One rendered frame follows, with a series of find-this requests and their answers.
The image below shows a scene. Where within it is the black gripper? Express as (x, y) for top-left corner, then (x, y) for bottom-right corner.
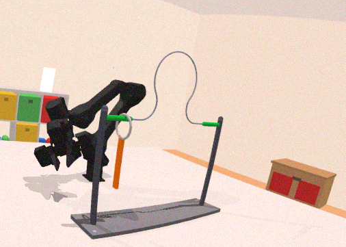
(34, 130), (94, 171)

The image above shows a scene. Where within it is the orange handle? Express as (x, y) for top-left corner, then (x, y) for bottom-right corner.
(112, 113), (133, 190)

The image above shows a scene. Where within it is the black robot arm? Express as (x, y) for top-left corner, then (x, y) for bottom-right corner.
(45, 79), (146, 182)

